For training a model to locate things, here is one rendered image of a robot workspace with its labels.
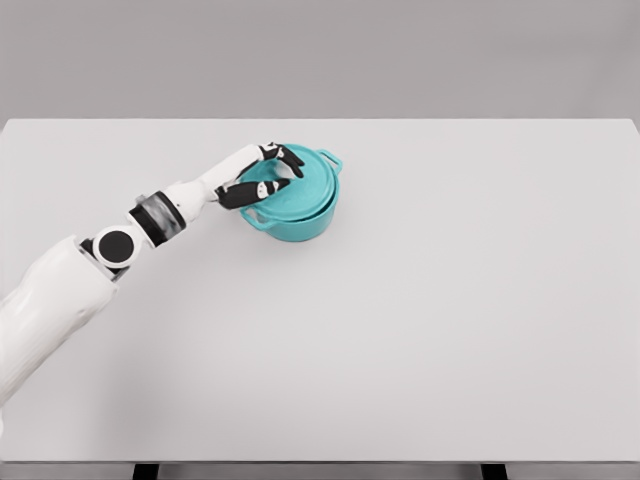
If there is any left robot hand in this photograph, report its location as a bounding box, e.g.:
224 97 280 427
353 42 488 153
198 141 306 211

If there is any teal pot lid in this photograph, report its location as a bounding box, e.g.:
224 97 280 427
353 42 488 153
236 144 337 220

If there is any teal pot with handles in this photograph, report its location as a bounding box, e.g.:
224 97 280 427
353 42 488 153
238 144 345 244

